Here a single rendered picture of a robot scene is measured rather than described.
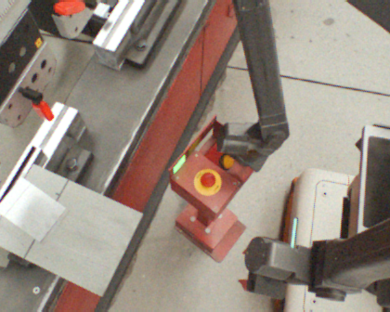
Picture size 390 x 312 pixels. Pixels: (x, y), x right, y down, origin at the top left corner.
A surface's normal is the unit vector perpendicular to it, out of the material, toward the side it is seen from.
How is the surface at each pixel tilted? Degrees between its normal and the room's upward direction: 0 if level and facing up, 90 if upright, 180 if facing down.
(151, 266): 0
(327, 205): 0
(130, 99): 0
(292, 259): 22
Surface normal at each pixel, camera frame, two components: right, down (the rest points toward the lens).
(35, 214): 0.01, -0.34
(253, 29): -0.01, 0.81
